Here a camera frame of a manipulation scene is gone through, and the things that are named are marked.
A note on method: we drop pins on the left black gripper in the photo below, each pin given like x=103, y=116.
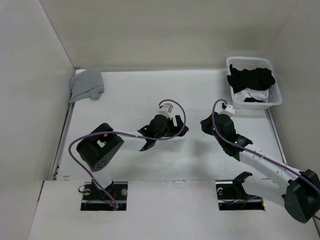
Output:
x=175, y=130

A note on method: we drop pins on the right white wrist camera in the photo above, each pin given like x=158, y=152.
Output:
x=229, y=110

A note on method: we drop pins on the white plastic basket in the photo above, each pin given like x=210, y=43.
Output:
x=251, y=63

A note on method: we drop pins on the white tank top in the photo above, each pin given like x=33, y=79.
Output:
x=261, y=95

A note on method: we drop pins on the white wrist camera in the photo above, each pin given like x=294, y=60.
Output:
x=166, y=110
x=229, y=110

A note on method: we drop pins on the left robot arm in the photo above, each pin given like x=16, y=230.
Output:
x=98, y=149

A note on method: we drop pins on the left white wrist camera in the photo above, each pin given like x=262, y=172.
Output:
x=166, y=110

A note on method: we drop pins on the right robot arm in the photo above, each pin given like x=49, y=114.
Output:
x=296, y=190

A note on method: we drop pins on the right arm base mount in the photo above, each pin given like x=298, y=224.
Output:
x=231, y=195

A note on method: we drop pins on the folded grey tank top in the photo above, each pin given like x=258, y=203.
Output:
x=88, y=84

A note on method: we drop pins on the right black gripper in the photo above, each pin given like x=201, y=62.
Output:
x=205, y=125

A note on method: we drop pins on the black tank top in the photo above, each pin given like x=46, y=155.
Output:
x=259, y=79

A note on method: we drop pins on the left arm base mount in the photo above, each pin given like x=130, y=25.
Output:
x=94, y=199

